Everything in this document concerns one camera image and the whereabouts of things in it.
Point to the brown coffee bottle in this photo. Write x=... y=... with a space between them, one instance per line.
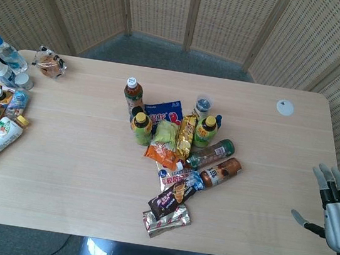
x=222 y=173

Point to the silver foil snack packet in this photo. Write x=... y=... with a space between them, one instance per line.
x=169 y=225

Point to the black snack packet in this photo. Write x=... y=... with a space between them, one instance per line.
x=170 y=200

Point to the white and blue snack packet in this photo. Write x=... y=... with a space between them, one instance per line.
x=169 y=178

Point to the blue yogurt pouch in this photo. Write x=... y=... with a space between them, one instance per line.
x=18 y=103

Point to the orange box with brown bottle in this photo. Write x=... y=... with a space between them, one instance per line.
x=0 y=95

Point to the water bottle with white cap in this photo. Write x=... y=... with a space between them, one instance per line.
x=1 y=73

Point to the small white capped bottle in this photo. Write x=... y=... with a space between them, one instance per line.
x=24 y=81

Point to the white round lid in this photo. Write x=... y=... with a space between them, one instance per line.
x=285 y=107

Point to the water bottle with blue cap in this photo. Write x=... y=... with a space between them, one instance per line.
x=10 y=54

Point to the clear bag of cookies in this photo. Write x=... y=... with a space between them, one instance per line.
x=49 y=63

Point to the brown bottle with green cap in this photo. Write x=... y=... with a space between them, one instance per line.
x=213 y=154

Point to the dark blue cloth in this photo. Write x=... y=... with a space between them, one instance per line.
x=219 y=119

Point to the green tea bottle yellow cap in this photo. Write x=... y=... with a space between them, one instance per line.
x=140 y=128
x=205 y=132

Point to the gold snack bar packet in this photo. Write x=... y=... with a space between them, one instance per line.
x=186 y=136

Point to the clear cup with blue lid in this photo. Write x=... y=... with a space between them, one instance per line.
x=203 y=105

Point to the brown tea bottle white cap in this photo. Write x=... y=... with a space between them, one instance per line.
x=132 y=95

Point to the orange snack bag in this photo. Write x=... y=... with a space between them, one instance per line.
x=162 y=156

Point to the light green snack bag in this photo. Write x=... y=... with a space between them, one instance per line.
x=165 y=134

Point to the blue snack bag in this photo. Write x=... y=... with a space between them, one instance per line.
x=167 y=112

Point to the bamboo folding screen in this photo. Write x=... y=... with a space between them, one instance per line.
x=223 y=17

